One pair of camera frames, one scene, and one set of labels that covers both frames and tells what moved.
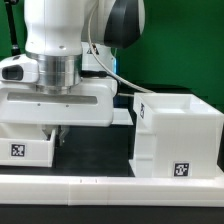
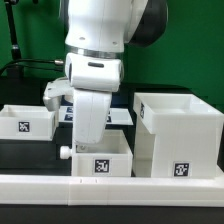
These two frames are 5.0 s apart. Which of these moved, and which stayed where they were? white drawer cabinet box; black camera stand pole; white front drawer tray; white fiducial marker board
Moved: white front drawer tray
Stayed: white fiducial marker board; black camera stand pole; white drawer cabinet box
